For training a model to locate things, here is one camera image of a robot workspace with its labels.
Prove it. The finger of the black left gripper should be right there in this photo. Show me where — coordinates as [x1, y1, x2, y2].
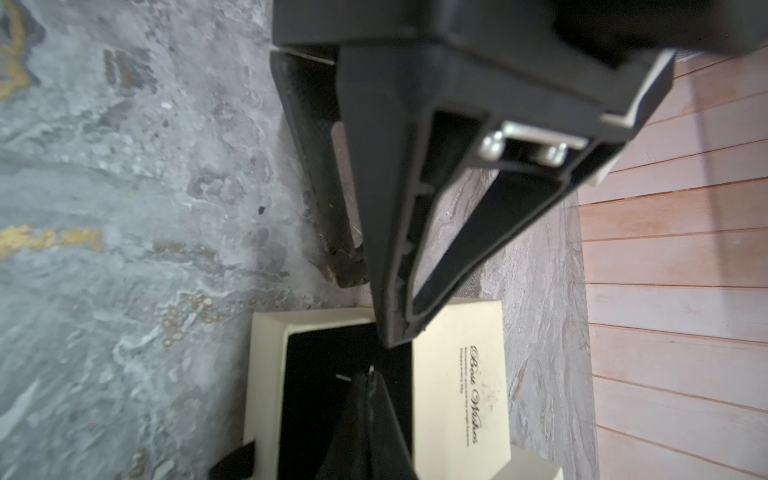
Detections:
[270, 50, 368, 288]

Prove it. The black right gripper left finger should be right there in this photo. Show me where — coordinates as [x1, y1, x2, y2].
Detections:
[316, 373, 368, 479]

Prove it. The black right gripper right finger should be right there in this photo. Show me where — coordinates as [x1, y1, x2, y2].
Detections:
[366, 367, 417, 480]

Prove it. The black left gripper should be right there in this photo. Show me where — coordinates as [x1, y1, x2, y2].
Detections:
[272, 1, 767, 346]

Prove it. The cream drawer jewelry box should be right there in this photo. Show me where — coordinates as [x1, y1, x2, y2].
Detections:
[208, 299, 563, 479]

